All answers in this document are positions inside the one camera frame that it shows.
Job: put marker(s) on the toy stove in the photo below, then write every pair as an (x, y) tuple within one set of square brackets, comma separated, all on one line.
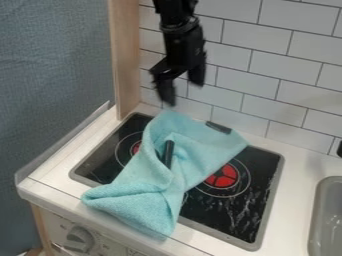
[(187, 176)]

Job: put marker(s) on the toy sink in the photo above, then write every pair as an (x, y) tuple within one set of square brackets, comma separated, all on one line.
[(326, 216)]

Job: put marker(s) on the light blue cloth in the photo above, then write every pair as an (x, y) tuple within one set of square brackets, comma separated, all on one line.
[(169, 170)]

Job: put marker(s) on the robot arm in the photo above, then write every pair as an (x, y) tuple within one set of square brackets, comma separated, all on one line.
[(174, 10)]

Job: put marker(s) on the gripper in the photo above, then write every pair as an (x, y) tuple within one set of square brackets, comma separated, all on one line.
[(183, 48)]

